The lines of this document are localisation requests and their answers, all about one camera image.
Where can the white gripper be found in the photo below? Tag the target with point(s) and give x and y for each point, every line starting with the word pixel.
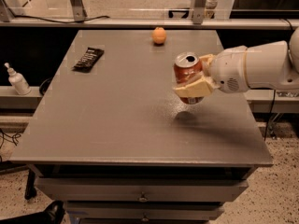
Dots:
pixel 229 69

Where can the red coke can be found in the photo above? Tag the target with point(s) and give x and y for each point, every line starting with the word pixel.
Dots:
pixel 186 66

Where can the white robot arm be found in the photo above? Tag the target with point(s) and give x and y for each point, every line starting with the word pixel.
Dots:
pixel 272 66

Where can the orange fruit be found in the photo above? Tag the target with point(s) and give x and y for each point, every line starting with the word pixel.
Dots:
pixel 158 35

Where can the black snack bar wrapper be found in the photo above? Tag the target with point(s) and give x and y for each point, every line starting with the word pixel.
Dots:
pixel 88 60

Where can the grey lower drawer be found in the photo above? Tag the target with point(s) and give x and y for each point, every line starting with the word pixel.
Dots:
pixel 144 211

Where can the grey drawer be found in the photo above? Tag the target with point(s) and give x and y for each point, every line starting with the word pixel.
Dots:
pixel 141 190
pixel 144 211

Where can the white pump bottle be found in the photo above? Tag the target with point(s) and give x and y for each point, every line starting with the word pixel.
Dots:
pixel 17 81

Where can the grey upper drawer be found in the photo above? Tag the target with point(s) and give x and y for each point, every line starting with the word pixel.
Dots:
pixel 141 190

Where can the black shoe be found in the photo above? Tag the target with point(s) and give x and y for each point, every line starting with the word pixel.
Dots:
pixel 53 214

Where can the grey metal bracket right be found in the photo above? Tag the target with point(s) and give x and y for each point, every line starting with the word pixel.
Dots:
pixel 198 14

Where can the grey metal bracket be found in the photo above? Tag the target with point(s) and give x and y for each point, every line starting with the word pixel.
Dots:
pixel 198 14
pixel 79 12

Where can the grey metal bracket left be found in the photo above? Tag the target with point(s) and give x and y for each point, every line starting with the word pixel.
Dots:
pixel 79 12

